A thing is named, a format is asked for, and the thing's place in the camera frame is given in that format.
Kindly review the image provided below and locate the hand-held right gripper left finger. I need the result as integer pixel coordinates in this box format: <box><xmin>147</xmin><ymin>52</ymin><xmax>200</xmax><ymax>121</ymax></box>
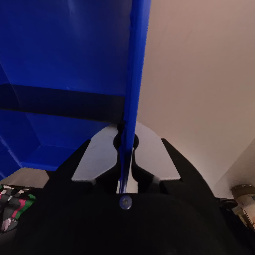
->
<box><xmin>71</xmin><ymin>124</ymin><xmax>123</xmax><ymax>193</ymax></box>

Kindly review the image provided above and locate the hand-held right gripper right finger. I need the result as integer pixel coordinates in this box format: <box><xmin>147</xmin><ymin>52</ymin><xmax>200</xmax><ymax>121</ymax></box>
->
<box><xmin>130</xmin><ymin>122</ymin><xmax>181</xmax><ymax>193</ymax></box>

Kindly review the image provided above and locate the blue storage bin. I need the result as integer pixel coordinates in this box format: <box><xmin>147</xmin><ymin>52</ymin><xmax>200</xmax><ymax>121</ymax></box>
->
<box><xmin>0</xmin><ymin>0</ymin><xmax>152</xmax><ymax>194</ymax></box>

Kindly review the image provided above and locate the person's printed black shirt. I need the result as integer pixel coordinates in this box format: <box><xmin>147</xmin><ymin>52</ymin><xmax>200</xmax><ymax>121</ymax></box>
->
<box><xmin>0</xmin><ymin>184</ymin><xmax>36</xmax><ymax>233</ymax></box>

